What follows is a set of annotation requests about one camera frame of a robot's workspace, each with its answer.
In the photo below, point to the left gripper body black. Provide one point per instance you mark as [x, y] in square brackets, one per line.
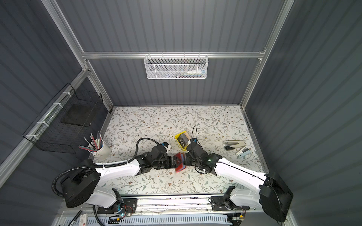
[169, 162]

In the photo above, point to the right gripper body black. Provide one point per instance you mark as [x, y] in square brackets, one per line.
[188, 159]

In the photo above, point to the yellow plastic card tray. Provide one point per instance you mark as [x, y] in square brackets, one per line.
[176, 137]

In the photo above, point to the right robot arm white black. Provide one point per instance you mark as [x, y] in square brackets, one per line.
[268, 191]

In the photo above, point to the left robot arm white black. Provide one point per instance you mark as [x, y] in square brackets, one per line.
[85, 185]

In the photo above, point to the stack of cards in tray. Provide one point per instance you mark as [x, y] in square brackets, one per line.
[183, 139]

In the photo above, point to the beige stapler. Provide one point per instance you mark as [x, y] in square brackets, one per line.
[233, 144]

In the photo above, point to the floral table mat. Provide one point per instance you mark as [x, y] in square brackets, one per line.
[144, 126]

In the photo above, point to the small white grey device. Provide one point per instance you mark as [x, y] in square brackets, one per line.
[243, 152]

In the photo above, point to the white pen cup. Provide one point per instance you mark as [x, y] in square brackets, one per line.
[96, 147]

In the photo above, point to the white tube in basket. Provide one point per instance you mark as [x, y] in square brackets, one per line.
[198, 72]

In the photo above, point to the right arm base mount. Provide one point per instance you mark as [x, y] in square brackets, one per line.
[218, 203]

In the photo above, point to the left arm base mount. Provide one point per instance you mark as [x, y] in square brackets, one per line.
[126, 206]

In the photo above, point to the white wire mesh basket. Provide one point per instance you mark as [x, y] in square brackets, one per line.
[173, 68]

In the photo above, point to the black wire mesh basket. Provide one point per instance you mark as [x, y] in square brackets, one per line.
[63, 127]

